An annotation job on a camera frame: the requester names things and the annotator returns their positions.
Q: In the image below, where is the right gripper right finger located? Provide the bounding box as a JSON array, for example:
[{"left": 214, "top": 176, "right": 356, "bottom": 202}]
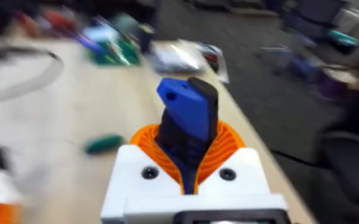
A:
[{"left": 194, "top": 119, "right": 272, "bottom": 196}]

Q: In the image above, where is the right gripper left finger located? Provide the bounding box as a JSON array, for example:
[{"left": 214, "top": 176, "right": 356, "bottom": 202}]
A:
[{"left": 100, "top": 124, "right": 186, "bottom": 220}]

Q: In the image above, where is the blue electric screwdriver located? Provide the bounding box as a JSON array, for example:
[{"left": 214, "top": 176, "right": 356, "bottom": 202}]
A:
[{"left": 154, "top": 77, "right": 220, "bottom": 195}]

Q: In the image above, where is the green disc with holes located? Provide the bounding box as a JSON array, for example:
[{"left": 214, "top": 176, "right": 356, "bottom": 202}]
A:
[{"left": 83, "top": 134, "right": 126, "bottom": 156}]

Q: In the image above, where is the black office chair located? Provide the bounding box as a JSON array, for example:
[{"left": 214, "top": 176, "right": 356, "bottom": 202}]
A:
[{"left": 318, "top": 67, "right": 359, "bottom": 208}]

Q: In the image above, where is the clear plastic bag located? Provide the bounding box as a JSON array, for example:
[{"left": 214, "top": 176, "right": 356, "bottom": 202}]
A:
[{"left": 150, "top": 38, "right": 231, "bottom": 84}]

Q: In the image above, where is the green board with toy blocks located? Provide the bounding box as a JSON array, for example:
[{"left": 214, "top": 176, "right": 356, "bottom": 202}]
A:
[{"left": 81, "top": 17, "right": 142, "bottom": 67}]

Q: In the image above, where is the black cable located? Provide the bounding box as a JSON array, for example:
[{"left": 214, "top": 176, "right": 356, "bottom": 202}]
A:
[{"left": 0, "top": 45, "right": 64, "bottom": 68}]

